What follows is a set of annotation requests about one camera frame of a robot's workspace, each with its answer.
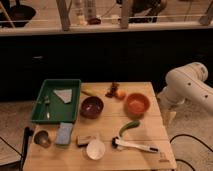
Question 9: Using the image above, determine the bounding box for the blue sponge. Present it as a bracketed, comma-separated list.
[55, 123, 73, 145]

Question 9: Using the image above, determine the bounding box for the purple bowl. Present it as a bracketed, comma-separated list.
[80, 96, 104, 119]

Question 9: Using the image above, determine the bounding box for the yellow banana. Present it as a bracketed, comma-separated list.
[81, 90, 97, 96]

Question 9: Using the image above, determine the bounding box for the orange fruit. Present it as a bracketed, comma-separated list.
[115, 90, 126, 100]

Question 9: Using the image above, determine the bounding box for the green tray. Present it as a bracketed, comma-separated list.
[31, 79, 81, 124]

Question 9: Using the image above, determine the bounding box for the black clamp stand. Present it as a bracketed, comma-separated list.
[0, 127, 34, 171]

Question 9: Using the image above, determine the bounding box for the white dish brush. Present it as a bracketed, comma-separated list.
[112, 137, 159, 153]

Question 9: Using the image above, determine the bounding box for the black cable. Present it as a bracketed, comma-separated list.
[169, 133, 213, 171]

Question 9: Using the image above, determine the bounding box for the metal cup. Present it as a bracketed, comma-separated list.
[34, 130, 51, 148]

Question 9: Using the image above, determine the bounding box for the green chili pepper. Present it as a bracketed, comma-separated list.
[119, 120, 140, 138]

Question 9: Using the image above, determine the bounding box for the orange bowl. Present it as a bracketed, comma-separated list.
[124, 93, 150, 117]

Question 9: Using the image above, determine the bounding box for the metal spoon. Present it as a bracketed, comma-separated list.
[44, 96, 50, 120]

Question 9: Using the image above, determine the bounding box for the dark brown toy item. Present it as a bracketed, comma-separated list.
[105, 82, 119, 98]

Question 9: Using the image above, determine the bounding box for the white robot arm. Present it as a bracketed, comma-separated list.
[158, 62, 213, 115]

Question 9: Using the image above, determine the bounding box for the grey triangular cloth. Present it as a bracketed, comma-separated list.
[54, 89, 72, 104]

